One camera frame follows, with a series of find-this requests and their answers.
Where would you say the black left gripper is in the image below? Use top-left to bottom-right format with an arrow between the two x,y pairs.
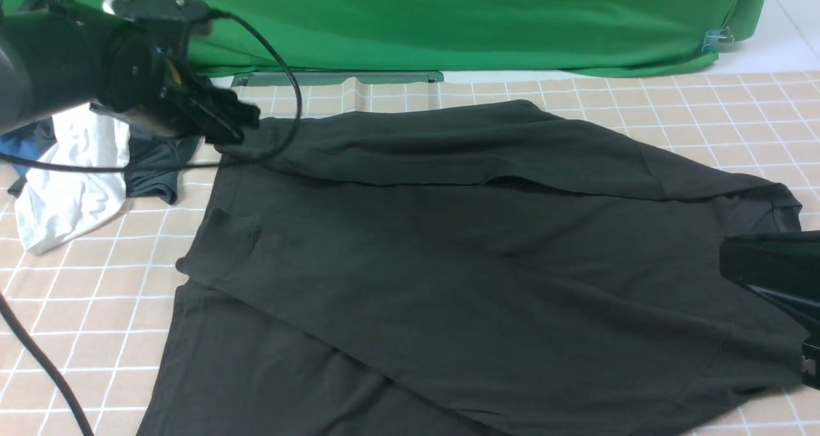
90,39 -> 261,145

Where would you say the dark gray long-sleeved shirt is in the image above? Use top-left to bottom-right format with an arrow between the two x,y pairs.
138,101 -> 806,435

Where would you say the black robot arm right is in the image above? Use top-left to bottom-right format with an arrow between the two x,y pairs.
719,230 -> 819,390

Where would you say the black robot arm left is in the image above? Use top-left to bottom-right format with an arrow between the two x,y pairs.
1,0 -> 260,145

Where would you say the dark teal garment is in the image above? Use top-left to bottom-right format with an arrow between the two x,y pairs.
9,119 -> 206,205

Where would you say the blue garment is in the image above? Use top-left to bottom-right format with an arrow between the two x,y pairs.
1,124 -> 56,161

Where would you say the white crumpled garment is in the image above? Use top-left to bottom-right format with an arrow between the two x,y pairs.
15,104 -> 131,255

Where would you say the checkered beige tablecloth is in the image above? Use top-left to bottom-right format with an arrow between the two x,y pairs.
2,70 -> 819,435

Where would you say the gray metal base bar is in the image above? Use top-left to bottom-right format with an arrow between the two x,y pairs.
231,70 -> 445,88

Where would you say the green backdrop cloth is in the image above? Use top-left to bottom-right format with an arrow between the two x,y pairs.
0,0 -> 773,79

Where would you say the blue binder clip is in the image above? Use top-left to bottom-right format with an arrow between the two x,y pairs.
701,27 -> 735,54

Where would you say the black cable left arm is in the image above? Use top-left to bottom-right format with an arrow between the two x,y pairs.
0,10 -> 303,436

